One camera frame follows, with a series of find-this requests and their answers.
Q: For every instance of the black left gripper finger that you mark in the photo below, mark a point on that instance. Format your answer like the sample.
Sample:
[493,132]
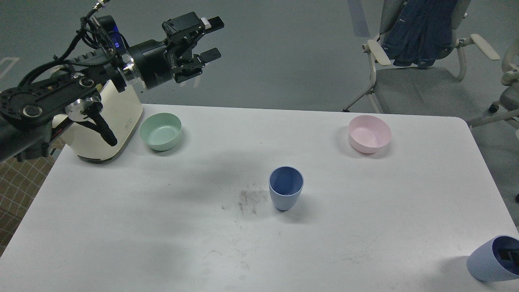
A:
[190,23]
[192,67]

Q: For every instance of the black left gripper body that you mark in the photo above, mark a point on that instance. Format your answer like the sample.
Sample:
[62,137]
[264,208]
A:
[158,62]

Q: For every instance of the pink bowl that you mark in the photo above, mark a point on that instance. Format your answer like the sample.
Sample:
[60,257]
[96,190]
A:
[368,134]

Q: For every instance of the blue denim jacket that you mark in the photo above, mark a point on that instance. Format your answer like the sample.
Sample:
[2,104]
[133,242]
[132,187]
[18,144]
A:
[421,33]

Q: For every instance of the green bowl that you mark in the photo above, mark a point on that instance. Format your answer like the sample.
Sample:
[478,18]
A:
[161,132]

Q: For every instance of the grey office chair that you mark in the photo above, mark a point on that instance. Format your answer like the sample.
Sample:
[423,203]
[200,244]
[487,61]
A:
[436,90]

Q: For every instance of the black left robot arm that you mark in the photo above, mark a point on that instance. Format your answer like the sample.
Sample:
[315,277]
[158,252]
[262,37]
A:
[57,94]

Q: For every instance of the cream toaster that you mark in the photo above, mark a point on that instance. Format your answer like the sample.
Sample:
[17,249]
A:
[121,112]

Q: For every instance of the blue cup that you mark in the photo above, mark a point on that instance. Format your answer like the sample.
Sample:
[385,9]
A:
[285,186]
[496,260]

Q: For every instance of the brown checkered cloth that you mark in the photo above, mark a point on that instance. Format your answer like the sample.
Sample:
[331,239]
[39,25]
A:
[19,185]

